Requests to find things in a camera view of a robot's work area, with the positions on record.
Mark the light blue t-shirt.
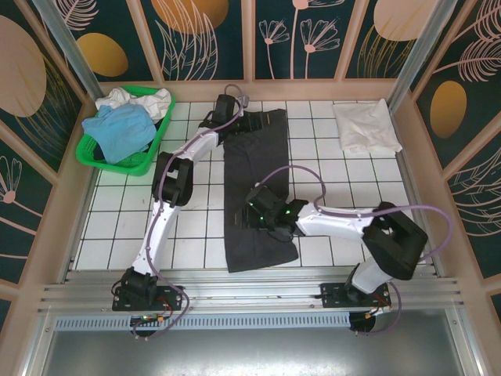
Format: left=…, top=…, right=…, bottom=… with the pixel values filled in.
left=81, top=104, right=157, bottom=164

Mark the aluminium side rail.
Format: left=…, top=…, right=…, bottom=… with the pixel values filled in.
left=385, top=112, right=449, bottom=277
left=58, top=172, right=99, bottom=283

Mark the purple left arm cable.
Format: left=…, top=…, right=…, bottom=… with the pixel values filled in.
left=132, top=83, right=251, bottom=341

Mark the aluminium corner post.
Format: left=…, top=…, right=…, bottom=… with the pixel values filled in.
left=384, top=0, right=450, bottom=118
left=33, top=0, right=115, bottom=121

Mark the crumpled white t-shirt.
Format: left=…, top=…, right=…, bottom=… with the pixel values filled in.
left=96, top=86, right=173, bottom=121

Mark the slotted grey cable duct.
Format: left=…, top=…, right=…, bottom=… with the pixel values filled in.
left=54, top=314, right=351, bottom=331

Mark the folded white t-shirt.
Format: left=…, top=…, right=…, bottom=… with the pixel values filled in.
left=332, top=99, right=404, bottom=155

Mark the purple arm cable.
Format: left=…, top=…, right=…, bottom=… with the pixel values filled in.
left=254, top=164, right=453, bottom=338
left=132, top=83, right=251, bottom=341

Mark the aluminium front rail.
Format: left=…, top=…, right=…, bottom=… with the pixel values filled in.
left=37, top=268, right=467, bottom=314

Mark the dark grey t-shirt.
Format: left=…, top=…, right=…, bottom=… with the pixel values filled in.
left=222, top=109, right=299, bottom=274

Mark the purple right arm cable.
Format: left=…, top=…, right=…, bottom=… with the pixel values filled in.
left=254, top=164, right=453, bottom=338

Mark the small power wire bundle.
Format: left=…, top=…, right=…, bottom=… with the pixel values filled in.
left=366, top=297, right=392, bottom=319
left=154, top=303, right=175, bottom=326

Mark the green plastic basket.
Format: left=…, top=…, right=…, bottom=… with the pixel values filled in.
left=74, top=85, right=176, bottom=178

